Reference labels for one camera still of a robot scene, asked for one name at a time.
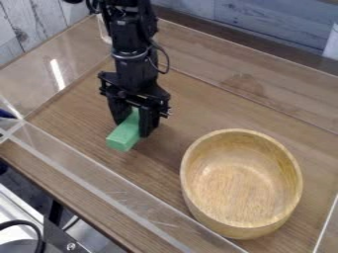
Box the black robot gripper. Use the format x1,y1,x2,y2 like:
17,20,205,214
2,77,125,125
97,52,169,137

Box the green rectangular block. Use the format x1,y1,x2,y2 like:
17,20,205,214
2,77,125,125
105,109,140,152

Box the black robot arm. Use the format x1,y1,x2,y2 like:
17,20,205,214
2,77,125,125
62,0,169,137

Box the brown wooden bowl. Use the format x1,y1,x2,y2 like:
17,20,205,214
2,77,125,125
179,128,303,240

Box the black metal table leg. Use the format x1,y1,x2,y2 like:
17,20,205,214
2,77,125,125
48,201,62,226

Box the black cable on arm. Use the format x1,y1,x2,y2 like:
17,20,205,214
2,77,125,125
147,40,171,75

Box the clear acrylic enclosure wall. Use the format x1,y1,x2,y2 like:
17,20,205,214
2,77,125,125
0,11,338,253

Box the black cable lower left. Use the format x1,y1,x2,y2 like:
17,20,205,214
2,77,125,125
0,219,48,253

